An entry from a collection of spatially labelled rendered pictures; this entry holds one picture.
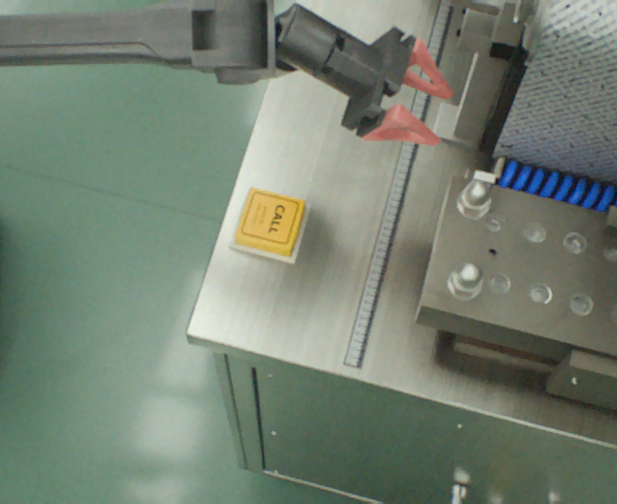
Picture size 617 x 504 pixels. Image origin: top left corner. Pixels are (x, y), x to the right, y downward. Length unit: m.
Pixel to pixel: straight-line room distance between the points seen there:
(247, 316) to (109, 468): 0.95
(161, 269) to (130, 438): 0.37
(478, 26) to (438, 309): 0.30
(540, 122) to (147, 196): 1.33
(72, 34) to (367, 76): 0.30
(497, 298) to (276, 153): 0.36
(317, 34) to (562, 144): 0.29
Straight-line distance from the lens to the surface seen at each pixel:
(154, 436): 2.13
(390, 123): 1.06
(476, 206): 1.13
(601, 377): 1.14
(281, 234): 1.24
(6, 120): 2.45
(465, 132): 1.32
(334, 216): 1.28
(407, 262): 1.26
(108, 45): 1.05
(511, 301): 1.12
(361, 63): 1.06
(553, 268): 1.14
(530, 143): 1.16
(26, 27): 1.08
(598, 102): 1.07
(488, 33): 1.14
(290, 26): 1.04
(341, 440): 1.55
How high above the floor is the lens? 2.06
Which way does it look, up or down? 68 degrees down
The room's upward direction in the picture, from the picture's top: 3 degrees clockwise
